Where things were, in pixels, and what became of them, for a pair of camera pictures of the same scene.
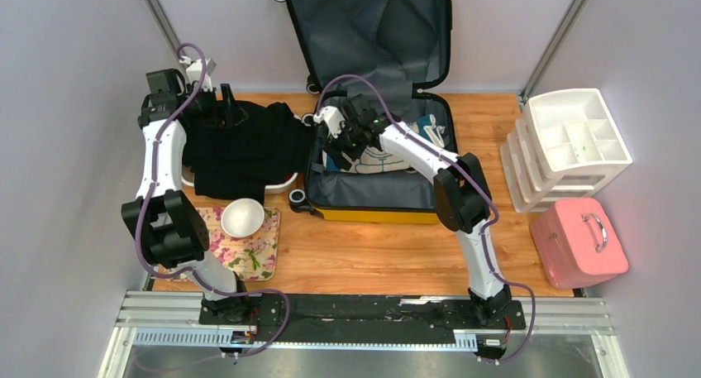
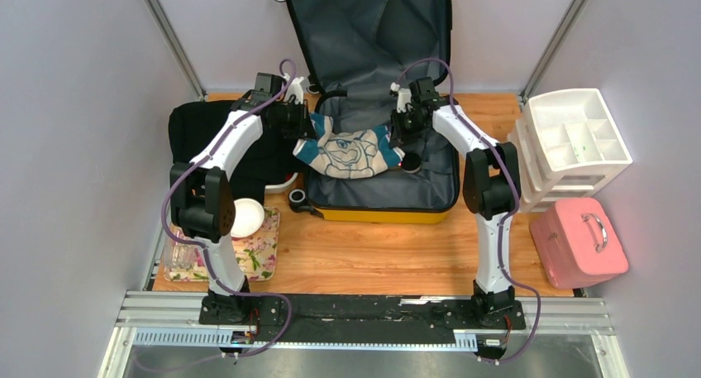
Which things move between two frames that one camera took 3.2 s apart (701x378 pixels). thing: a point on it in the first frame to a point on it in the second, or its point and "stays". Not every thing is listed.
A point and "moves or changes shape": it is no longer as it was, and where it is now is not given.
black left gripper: x=230 y=115 to x=304 y=128
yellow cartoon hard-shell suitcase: x=389 y=40 stays
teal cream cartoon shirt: x=374 y=160 moves or changes shape
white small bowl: x=242 y=217 stays
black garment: x=239 y=161 stays
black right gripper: x=334 y=146 to x=399 y=136
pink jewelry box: x=578 y=243 stays
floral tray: x=255 y=258 stays
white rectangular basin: x=270 y=189 stays
